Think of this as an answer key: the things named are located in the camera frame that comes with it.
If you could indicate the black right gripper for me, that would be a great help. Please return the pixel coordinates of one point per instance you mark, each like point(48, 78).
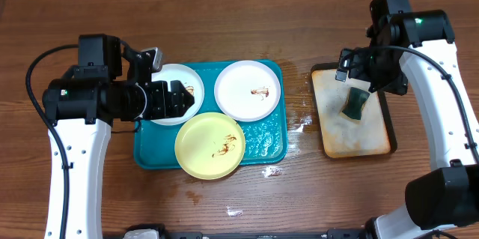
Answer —
point(397, 85)

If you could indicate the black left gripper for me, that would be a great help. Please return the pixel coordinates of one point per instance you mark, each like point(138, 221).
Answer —
point(176, 108)

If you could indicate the green and yellow sponge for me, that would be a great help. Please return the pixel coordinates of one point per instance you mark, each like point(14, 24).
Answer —
point(356, 100)

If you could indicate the white plate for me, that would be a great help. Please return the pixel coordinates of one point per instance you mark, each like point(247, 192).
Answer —
point(192, 83)
point(247, 91)

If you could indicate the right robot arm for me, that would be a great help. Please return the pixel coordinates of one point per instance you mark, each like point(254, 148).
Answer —
point(416, 51)

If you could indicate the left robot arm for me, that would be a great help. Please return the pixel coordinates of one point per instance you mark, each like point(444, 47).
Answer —
point(110, 81)

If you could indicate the black tray with wet cloth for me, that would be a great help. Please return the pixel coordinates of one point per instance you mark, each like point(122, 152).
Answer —
point(343, 137)

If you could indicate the teal plastic tray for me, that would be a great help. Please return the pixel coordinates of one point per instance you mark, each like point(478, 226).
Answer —
point(266, 139)

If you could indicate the yellow plate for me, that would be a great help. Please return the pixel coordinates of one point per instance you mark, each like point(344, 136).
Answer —
point(210, 146)

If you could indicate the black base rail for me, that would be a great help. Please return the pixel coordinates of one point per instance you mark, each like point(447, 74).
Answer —
point(158, 231)

